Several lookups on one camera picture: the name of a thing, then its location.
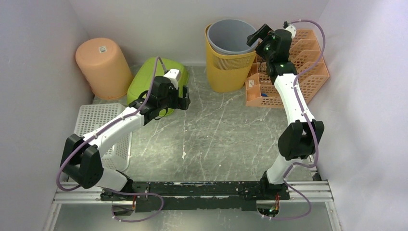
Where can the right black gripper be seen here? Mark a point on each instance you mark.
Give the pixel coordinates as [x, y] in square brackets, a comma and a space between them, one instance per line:
[266, 33]

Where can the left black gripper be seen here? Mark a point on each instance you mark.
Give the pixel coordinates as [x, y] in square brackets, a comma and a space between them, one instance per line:
[182, 103]

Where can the green plastic basin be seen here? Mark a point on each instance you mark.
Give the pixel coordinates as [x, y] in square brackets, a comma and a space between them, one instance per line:
[143, 80]

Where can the large orange plastic bucket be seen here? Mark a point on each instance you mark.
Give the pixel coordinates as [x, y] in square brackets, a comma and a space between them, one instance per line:
[104, 67]

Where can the white perforated tray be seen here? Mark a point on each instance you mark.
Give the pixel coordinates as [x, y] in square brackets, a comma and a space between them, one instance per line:
[91, 117]

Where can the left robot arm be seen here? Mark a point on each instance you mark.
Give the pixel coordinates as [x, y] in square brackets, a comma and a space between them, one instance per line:
[82, 155]

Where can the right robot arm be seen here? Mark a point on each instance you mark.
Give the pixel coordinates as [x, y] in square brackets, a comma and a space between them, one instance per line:
[303, 133]

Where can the grey plastic bucket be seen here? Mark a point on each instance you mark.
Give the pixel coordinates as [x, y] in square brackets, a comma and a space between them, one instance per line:
[229, 37]

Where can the orange plastic file organizer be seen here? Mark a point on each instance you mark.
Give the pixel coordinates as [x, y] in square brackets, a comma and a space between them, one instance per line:
[304, 51]

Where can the yellow slatted waste basket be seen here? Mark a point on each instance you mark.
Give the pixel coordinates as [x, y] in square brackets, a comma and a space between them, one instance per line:
[226, 73]

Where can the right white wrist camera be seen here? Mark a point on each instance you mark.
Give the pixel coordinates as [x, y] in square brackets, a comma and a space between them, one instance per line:
[290, 28]

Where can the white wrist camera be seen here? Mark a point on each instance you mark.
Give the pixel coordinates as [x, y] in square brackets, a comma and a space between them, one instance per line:
[290, 28]
[174, 75]

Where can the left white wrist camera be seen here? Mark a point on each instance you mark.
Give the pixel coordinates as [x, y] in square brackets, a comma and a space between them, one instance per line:
[174, 75]

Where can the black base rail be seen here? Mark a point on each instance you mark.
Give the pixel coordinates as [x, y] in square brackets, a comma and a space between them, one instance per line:
[166, 195]

